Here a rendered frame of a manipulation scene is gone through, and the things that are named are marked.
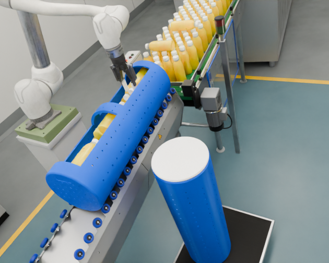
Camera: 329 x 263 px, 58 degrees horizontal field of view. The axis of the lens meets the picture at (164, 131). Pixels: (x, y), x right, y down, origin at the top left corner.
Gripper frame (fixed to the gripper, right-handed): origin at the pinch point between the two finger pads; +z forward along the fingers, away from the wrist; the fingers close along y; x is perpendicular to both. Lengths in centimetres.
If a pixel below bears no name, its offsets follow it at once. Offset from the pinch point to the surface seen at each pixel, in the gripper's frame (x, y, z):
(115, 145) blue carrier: -41.8, 12.3, 2.6
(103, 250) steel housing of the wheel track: -79, 13, 32
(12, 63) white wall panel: 117, -264, 53
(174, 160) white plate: -36, 37, 16
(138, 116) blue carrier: -19.3, 13.1, 4.7
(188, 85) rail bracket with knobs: 27.1, 22.0, 20.1
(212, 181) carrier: -35, 53, 29
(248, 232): -20, 61, 105
